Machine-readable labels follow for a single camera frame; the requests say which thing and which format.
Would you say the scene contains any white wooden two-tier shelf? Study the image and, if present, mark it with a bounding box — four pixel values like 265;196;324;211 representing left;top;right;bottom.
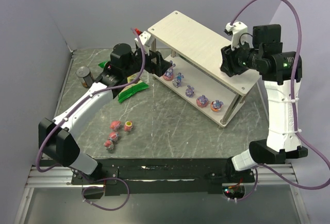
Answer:
147;11;260;127

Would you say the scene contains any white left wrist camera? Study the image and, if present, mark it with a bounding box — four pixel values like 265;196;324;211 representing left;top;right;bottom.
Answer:
135;28;155;47

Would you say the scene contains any pink striped bunny toy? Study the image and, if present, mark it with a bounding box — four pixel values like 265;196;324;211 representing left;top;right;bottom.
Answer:
108;131;119;143

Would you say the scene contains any green Chuba chips bag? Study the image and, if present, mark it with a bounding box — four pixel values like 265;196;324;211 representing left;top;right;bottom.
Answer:
98;61;149;103

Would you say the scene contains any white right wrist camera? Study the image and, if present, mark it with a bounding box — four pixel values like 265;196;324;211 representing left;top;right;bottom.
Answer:
225;21;248;51

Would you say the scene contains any dark soda can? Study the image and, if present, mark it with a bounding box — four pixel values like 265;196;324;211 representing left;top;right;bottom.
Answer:
76;66;94;88

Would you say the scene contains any purple bunny pink base toy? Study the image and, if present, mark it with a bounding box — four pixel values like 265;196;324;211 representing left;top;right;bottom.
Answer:
162;60;176;81

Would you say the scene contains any small purple bunny head toy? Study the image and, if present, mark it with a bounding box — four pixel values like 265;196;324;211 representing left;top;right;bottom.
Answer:
185;85;194;98

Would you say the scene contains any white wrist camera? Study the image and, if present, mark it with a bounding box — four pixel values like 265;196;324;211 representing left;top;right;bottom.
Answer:
135;28;155;47
225;21;248;51

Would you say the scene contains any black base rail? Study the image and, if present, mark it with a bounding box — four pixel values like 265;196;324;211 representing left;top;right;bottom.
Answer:
71;158;255;196

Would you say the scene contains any pink bunny flower ring toy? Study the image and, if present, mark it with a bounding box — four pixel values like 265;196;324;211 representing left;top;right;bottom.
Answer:
110;120;121;131

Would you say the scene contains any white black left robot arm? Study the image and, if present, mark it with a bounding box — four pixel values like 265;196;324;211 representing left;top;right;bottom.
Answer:
36;43;172;181

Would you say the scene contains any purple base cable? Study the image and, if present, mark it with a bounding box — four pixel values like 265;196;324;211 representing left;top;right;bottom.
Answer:
81;179;130;212

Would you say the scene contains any purple bunny blue ears toy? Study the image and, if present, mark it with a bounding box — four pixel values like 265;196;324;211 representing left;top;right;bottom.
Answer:
172;73;184;88

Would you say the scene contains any pink cup toy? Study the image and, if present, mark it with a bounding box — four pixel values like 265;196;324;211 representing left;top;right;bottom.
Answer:
124;120;133;132

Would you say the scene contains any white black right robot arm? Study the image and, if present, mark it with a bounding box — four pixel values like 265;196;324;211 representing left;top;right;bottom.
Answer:
220;22;308;176

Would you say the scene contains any pink bunny red bow toy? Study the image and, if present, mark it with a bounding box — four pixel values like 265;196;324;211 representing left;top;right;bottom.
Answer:
104;140;114;151

